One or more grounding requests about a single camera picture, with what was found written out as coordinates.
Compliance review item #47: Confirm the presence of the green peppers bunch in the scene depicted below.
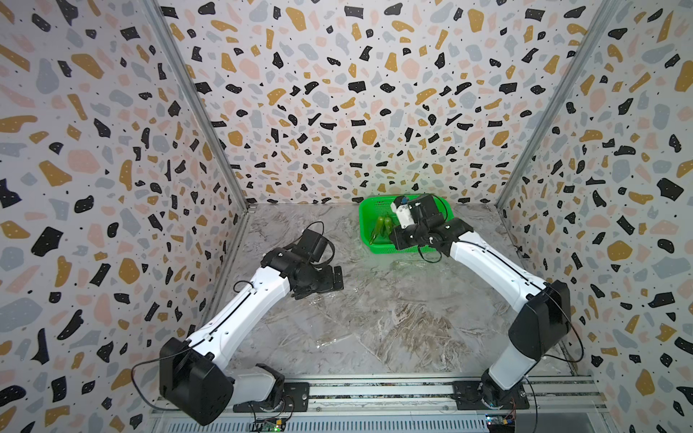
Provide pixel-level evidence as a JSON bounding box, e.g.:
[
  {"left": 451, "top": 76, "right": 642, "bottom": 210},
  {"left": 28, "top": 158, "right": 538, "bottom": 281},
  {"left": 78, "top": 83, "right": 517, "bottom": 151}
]
[{"left": 369, "top": 216, "right": 393, "bottom": 245}]

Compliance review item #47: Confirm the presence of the green plastic mesh basket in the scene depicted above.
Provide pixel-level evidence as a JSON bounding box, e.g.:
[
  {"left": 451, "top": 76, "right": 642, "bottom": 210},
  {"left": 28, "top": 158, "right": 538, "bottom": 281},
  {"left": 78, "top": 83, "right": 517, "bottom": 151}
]
[{"left": 359, "top": 194, "right": 470, "bottom": 255}]

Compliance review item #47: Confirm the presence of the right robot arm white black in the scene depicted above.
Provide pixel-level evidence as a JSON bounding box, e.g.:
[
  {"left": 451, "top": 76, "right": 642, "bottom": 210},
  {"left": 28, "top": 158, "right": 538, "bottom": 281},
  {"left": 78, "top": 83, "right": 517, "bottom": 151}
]
[{"left": 390, "top": 194, "right": 575, "bottom": 409}]

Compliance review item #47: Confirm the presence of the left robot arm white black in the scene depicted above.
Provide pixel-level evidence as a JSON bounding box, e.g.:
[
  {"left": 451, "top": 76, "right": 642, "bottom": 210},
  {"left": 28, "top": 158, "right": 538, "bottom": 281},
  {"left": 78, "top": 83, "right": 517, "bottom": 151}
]
[{"left": 153, "top": 227, "right": 344, "bottom": 426}]

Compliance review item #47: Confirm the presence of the left circuit board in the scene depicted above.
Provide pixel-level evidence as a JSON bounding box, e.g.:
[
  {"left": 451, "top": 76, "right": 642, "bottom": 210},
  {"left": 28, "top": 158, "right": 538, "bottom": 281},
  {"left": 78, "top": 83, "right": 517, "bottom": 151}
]
[{"left": 250, "top": 418, "right": 287, "bottom": 433}]

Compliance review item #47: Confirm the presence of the circuit board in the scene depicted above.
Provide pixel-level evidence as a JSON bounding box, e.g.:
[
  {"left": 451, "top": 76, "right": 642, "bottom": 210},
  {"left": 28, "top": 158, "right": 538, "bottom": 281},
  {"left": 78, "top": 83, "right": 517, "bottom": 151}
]
[
  {"left": 485, "top": 415, "right": 516, "bottom": 433},
  {"left": 250, "top": 418, "right": 287, "bottom": 433}
]

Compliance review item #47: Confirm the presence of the right circuit board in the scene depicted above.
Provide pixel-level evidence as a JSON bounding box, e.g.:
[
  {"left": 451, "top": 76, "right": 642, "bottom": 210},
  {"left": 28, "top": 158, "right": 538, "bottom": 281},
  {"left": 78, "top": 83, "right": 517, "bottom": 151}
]
[{"left": 485, "top": 415, "right": 516, "bottom": 433}]

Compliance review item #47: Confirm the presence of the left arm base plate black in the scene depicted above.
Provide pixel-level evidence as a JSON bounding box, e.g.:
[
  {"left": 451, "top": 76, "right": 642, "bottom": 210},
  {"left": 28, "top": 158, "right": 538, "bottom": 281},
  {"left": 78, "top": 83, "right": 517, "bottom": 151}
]
[{"left": 232, "top": 382, "right": 310, "bottom": 415}]

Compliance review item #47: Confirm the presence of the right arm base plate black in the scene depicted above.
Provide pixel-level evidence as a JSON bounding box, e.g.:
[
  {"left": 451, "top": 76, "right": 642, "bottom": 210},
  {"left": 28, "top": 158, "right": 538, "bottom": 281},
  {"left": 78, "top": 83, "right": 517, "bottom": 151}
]
[{"left": 452, "top": 380, "right": 530, "bottom": 411}]

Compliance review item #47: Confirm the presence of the aluminium front rail frame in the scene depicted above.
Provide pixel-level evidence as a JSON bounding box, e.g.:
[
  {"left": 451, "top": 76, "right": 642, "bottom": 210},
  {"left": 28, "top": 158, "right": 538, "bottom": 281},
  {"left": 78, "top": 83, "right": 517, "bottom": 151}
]
[{"left": 144, "top": 373, "right": 618, "bottom": 432}]

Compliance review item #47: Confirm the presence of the left corner aluminium post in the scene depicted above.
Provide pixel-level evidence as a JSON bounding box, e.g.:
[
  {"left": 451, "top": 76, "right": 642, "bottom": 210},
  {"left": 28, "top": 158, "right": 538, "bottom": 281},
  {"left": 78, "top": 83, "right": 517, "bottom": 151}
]
[{"left": 141, "top": 0, "right": 248, "bottom": 215}]

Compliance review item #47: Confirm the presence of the corner aluminium post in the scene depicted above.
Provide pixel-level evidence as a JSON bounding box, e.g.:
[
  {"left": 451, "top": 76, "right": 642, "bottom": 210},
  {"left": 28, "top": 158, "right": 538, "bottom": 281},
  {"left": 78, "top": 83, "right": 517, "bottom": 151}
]
[
  {"left": 141, "top": 0, "right": 248, "bottom": 215},
  {"left": 496, "top": 0, "right": 618, "bottom": 210}
]

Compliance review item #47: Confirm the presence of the right corner aluminium post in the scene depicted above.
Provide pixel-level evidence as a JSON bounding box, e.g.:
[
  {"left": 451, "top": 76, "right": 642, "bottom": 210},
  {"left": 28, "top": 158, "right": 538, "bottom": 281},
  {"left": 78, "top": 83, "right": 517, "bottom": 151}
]
[{"left": 496, "top": 0, "right": 618, "bottom": 210}]

